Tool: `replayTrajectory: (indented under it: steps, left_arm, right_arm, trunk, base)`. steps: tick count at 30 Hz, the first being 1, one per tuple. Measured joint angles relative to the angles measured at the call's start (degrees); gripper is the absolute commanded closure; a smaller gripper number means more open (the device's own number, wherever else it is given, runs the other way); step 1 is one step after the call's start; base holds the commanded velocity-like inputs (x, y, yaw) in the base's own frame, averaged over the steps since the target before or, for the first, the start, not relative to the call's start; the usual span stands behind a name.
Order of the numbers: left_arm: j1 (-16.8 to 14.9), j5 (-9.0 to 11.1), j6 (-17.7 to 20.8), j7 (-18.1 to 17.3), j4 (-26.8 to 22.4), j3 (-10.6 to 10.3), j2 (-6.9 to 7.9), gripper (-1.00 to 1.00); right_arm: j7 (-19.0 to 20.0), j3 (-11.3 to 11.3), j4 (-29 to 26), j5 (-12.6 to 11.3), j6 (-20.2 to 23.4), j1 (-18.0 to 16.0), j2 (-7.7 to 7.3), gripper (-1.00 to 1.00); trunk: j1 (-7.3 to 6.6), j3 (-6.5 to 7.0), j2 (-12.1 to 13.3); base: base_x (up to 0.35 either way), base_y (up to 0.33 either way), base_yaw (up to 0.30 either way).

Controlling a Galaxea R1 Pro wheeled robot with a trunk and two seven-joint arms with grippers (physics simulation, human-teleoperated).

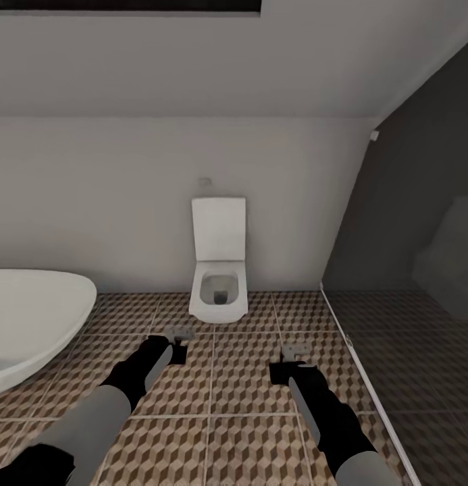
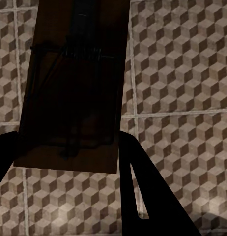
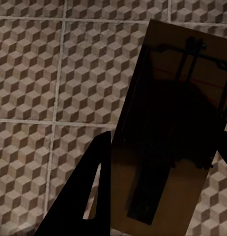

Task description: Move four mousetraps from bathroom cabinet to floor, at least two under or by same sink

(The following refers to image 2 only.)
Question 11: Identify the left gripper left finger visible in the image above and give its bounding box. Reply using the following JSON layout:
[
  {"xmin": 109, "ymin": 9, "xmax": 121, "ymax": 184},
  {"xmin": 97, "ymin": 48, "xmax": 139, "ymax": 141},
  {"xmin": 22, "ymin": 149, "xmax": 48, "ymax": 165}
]
[{"xmin": 0, "ymin": 131, "xmax": 18, "ymax": 183}]

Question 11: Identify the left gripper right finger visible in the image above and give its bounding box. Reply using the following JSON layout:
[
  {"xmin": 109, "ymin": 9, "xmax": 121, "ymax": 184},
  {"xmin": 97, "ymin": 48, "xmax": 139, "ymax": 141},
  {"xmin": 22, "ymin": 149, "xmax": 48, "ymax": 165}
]
[{"xmin": 118, "ymin": 131, "xmax": 202, "ymax": 236}]

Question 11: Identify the mousetrap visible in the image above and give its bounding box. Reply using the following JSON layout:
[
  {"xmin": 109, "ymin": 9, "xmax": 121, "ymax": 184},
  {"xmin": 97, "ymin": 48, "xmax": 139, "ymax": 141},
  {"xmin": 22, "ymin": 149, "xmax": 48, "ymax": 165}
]
[{"xmin": 13, "ymin": 0, "xmax": 130, "ymax": 174}]

